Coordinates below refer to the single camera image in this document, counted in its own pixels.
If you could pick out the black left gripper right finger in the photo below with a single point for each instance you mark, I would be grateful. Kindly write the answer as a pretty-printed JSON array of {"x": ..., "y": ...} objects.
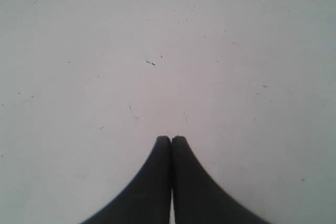
[{"x": 197, "y": 197}]

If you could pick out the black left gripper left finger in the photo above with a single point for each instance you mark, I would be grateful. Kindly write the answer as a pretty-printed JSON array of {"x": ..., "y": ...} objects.
[{"x": 147, "y": 197}]

